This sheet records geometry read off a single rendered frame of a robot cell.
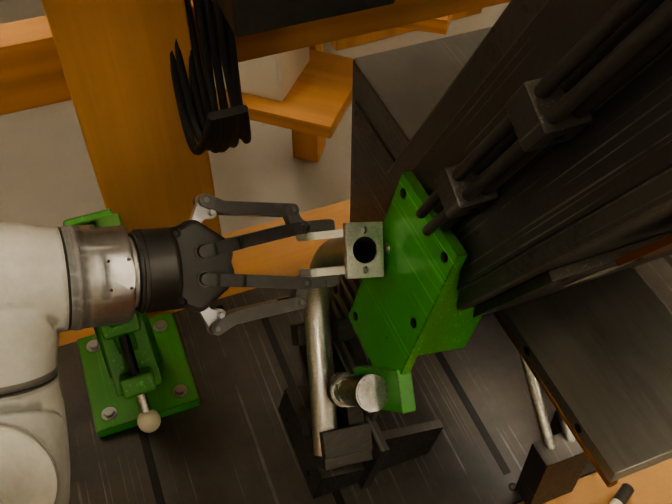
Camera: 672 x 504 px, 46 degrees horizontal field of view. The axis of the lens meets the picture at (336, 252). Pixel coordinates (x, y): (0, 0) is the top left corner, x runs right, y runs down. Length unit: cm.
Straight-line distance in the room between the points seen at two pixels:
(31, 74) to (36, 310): 41
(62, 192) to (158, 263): 203
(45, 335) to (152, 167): 38
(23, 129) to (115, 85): 210
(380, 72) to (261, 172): 174
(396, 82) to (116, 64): 31
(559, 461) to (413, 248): 30
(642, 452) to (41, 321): 53
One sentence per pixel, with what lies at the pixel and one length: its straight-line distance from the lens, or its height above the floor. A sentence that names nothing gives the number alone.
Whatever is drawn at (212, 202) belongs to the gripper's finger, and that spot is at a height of 127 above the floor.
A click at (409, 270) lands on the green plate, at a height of 121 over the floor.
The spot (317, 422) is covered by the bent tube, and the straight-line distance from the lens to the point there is 91.
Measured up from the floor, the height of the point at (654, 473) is 90.
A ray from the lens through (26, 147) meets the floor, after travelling 293.
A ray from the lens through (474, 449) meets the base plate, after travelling 101.
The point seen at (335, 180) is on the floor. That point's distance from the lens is 261.
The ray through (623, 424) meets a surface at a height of 113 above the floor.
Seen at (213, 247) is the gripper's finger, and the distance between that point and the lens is 72.
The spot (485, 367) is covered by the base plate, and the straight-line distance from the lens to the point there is 108.
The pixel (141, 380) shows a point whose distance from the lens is 96.
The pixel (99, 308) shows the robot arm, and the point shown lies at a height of 126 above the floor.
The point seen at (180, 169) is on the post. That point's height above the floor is 111.
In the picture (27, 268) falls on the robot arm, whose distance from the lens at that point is 67.
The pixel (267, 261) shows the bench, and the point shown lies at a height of 88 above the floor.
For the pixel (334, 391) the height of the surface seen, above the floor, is 105.
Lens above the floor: 178
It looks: 48 degrees down
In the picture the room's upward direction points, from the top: straight up
